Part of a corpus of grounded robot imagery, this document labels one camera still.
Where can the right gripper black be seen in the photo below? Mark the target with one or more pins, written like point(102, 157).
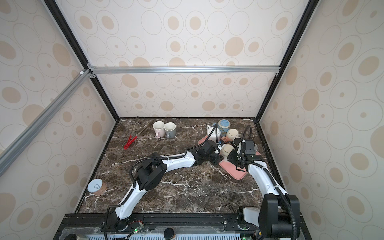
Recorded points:
point(232, 158)

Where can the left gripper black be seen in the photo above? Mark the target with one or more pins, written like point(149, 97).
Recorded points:
point(218, 159)

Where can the light grey mug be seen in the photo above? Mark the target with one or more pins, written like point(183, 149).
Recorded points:
point(170, 129)

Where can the pale pink mug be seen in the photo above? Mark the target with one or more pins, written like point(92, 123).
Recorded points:
point(159, 128)

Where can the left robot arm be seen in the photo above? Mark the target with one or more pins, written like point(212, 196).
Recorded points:
point(147, 173)

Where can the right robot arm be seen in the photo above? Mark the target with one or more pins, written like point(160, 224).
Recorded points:
point(279, 214)

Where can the black mug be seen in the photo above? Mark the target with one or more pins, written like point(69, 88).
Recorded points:
point(237, 142)

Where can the white ribbed mug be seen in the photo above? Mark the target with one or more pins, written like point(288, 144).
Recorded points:
point(214, 133)

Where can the speckled cream mug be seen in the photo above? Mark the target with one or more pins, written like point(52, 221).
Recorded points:
point(226, 150)

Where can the cream and salmon mug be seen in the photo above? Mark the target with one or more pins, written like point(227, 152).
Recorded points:
point(232, 134)

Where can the blue butterfly mug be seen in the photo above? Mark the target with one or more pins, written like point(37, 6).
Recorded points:
point(224, 125)

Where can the pink plastic tray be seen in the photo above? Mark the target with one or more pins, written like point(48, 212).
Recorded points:
point(231, 169)

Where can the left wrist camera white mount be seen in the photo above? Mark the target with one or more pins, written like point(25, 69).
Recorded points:
point(221, 143)

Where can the red handled tongs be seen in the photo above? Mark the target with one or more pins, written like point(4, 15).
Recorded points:
point(133, 137)

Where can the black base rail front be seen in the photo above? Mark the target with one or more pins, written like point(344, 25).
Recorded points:
point(146, 226)

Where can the horizontal aluminium rail back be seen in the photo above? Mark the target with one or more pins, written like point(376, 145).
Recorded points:
point(185, 70)

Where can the diagonal aluminium rail left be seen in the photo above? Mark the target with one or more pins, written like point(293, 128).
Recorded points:
point(26, 137)

